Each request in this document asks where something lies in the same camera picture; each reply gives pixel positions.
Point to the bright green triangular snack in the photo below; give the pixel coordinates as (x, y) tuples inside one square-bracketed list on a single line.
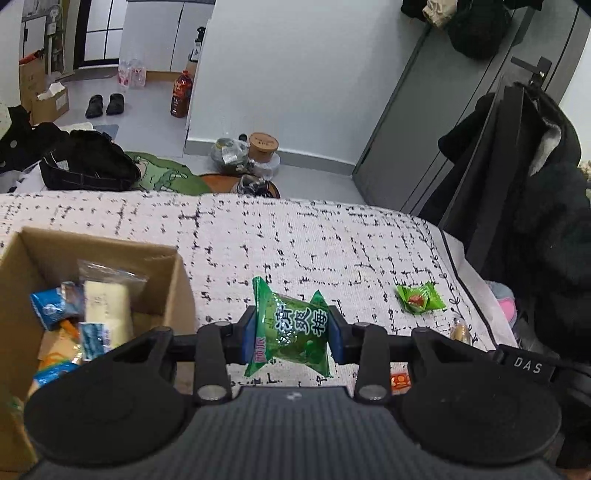
[(420, 299)]

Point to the orange snack packet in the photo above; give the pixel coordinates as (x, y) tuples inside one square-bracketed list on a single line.
[(60, 345)]

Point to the white blueberry cake package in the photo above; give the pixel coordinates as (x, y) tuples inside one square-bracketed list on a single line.
[(108, 297)]

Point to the grey plastic bag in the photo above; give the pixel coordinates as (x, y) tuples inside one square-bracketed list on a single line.
[(228, 153)]

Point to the left black slipper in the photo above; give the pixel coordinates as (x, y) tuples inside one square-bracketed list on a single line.
[(95, 107)]

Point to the pink water bottle pack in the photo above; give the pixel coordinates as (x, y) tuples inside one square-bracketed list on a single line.
[(131, 74)]

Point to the black hanging coat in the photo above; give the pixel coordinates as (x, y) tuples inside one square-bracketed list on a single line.
[(516, 198)]

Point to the dark oil bottle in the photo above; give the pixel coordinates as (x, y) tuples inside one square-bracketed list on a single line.
[(180, 97)]

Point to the small cardboard box on floor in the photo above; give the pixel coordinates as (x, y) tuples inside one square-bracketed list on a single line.
[(50, 105)]

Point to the dark green plum snack bag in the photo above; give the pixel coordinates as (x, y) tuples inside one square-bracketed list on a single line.
[(289, 329)]

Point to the patterned white bed cloth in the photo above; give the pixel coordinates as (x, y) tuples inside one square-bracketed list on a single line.
[(354, 255)]

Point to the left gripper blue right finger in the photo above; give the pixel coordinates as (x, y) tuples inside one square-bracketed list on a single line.
[(335, 334)]

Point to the blue silver snack packet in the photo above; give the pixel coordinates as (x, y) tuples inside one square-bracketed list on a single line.
[(58, 304)]

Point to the right black slipper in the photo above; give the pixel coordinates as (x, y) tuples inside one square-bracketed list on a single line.
[(116, 104)]

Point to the green floor mat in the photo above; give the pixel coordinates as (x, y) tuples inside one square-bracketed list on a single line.
[(163, 175)]

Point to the cork lid glass jar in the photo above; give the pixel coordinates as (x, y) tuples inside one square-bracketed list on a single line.
[(262, 146)]

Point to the clear brown cookie packet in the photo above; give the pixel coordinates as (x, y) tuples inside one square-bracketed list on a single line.
[(460, 332)]

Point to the black slipper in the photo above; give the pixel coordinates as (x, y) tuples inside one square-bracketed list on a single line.
[(95, 107), (116, 104)]

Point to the red snack packet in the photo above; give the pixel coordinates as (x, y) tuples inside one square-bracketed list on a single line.
[(400, 381)]

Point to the grey sneaker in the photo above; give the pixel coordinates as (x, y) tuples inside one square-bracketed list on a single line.
[(254, 186)]

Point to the black bag on floor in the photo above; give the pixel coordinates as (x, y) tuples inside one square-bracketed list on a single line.
[(87, 160)]

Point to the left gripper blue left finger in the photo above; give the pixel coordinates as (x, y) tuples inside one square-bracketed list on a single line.
[(247, 332)]

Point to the grey pink plush toy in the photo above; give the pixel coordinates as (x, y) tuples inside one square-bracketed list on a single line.
[(506, 300)]

